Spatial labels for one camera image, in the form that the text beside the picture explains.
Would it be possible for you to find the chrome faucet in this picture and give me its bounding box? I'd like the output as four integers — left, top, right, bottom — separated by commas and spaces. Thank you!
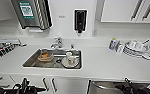
50, 37, 64, 49

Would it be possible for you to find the small wall label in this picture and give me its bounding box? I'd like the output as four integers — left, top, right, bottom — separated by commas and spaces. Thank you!
58, 15, 66, 19

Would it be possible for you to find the white base cabinet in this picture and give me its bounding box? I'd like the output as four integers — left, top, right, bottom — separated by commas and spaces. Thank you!
0, 73, 150, 94

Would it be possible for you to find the white mug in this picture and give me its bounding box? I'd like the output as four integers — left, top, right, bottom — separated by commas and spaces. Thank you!
64, 51, 75, 64

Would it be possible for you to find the brown bowl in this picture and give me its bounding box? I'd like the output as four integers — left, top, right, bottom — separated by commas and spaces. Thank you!
37, 49, 54, 63

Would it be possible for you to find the white plate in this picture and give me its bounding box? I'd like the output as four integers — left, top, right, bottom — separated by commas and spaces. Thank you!
60, 54, 80, 69

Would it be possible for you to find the white wall outlet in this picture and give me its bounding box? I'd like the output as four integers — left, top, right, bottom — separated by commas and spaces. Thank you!
91, 29, 98, 37

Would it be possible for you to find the steel paper towel dispenser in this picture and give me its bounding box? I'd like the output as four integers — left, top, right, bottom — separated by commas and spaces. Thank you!
10, 0, 53, 31

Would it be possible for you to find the small chrome sink knob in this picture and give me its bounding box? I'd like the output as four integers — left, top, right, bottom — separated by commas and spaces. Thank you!
69, 43, 75, 50

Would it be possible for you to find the blue dish soap bottle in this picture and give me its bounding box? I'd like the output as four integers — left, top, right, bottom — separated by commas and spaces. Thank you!
109, 37, 118, 51

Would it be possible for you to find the small white cup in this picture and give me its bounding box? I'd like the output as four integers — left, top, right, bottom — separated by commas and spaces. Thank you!
116, 41, 125, 53

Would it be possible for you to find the stack of white plates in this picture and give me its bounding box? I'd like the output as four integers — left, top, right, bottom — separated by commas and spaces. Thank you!
123, 39, 149, 58

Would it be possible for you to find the steel sink basin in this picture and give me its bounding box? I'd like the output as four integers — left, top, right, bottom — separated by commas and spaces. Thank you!
21, 48, 83, 70

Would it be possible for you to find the stainless steel dishwasher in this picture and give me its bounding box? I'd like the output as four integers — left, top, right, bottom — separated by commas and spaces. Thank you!
87, 79, 149, 94

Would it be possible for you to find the white wall cabinet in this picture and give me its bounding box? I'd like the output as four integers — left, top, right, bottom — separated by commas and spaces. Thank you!
100, 0, 150, 24

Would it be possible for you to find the black soap dispenser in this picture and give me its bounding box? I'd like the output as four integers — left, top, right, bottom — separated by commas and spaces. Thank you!
73, 9, 88, 34

